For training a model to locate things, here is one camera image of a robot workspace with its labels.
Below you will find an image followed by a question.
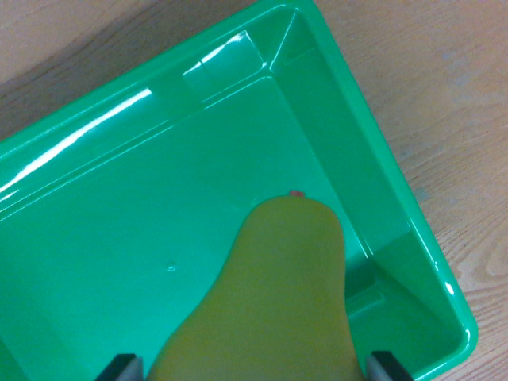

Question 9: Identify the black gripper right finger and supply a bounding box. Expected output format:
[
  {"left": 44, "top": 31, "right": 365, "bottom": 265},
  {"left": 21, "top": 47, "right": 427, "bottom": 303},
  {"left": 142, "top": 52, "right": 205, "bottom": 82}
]
[{"left": 365, "top": 350, "right": 416, "bottom": 381}]

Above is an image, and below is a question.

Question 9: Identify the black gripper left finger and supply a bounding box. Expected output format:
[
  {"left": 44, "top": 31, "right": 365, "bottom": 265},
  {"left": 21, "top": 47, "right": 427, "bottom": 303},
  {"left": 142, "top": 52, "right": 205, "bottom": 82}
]
[{"left": 94, "top": 353, "right": 144, "bottom": 381}]

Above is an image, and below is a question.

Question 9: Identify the yellow-green toy pear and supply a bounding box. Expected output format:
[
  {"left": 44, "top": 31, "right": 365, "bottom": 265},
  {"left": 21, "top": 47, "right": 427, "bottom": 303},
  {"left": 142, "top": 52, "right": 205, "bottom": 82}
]
[{"left": 147, "top": 190, "right": 368, "bottom": 381}]

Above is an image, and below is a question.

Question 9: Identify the green plastic tray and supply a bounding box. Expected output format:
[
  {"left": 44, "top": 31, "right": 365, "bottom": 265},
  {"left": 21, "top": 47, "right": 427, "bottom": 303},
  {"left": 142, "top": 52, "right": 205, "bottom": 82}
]
[{"left": 0, "top": 0, "right": 479, "bottom": 381}]

